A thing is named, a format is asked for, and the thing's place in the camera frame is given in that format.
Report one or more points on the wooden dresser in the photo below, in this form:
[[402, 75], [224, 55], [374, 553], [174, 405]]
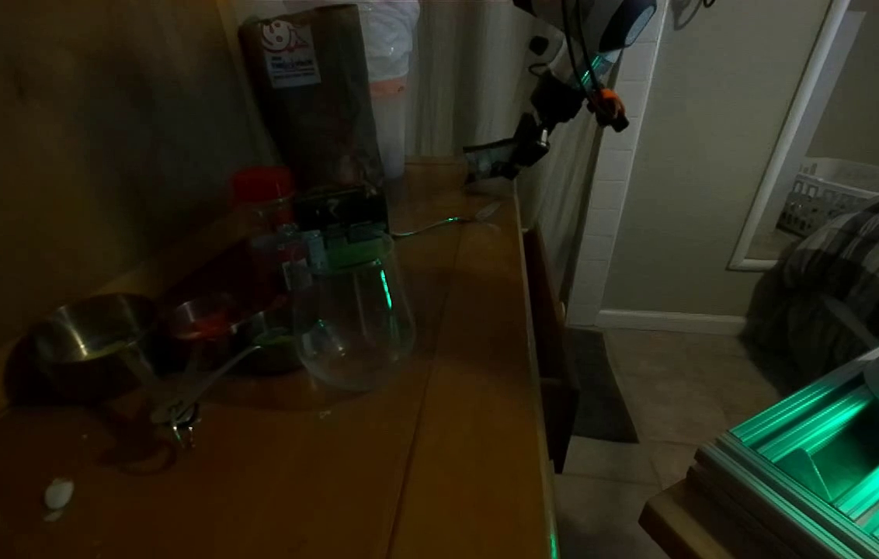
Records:
[[439, 444]]

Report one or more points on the metal fork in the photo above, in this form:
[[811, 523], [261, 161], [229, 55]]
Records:
[[439, 226]]

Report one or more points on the aluminium extrusion frame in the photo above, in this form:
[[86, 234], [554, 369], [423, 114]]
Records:
[[820, 468]]

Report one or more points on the brown paper bag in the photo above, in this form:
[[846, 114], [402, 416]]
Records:
[[316, 103]]

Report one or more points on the white laundry basket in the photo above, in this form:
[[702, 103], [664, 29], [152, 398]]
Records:
[[820, 190]]

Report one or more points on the green box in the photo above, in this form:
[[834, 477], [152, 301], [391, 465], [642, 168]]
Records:
[[349, 243]]

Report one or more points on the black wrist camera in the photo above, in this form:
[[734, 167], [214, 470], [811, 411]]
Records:
[[611, 103]]

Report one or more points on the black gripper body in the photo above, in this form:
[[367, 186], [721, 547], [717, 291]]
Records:
[[558, 106]]

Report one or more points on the clear drinking glass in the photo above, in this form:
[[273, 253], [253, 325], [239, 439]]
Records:
[[356, 344]]

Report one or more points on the white plastic bag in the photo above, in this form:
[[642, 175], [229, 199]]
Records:
[[391, 64]]

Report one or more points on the small white lump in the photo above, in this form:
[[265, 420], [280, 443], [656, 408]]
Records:
[[56, 494]]

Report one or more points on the white framed mirror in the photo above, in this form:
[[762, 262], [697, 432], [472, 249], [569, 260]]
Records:
[[853, 103]]

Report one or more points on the red small measuring cup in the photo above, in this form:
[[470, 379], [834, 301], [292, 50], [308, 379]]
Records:
[[200, 325]]

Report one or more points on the metal bowl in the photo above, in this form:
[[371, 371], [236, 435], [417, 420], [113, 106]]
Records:
[[97, 337]]

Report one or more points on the red lid spice bottle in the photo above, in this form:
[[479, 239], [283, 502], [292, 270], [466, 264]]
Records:
[[265, 190]]

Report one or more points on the dark floor rug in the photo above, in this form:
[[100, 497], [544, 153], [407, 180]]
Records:
[[605, 389]]

